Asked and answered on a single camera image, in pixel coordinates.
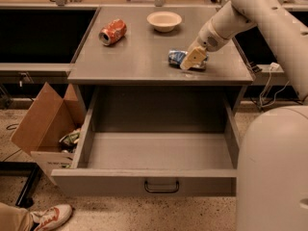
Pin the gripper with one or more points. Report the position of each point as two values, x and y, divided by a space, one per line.
208 39

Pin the blue redbull can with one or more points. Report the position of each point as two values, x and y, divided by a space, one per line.
176 57

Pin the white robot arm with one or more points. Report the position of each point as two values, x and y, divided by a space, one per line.
272 174

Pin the grey cabinet with top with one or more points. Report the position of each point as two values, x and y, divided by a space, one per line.
141 56

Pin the orange crushed soda can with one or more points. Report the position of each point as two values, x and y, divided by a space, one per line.
113 32

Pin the open grey top drawer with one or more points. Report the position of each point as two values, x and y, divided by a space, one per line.
156 134

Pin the white paper bowl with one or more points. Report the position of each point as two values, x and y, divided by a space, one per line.
164 22

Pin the trash in cardboard box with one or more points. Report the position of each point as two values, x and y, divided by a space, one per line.
68 143

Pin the brown cardboard box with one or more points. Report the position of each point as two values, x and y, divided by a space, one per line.
50 118

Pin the grey side shelf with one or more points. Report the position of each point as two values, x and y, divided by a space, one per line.
34 73

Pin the white and red sneaker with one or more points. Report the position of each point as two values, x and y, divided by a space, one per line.
51 218

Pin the beige trouser leg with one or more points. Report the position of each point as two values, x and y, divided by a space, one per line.
15 219

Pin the black drawer handle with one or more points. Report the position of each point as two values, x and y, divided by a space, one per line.
161 188

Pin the black metal frame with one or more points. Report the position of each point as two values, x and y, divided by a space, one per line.
31 172

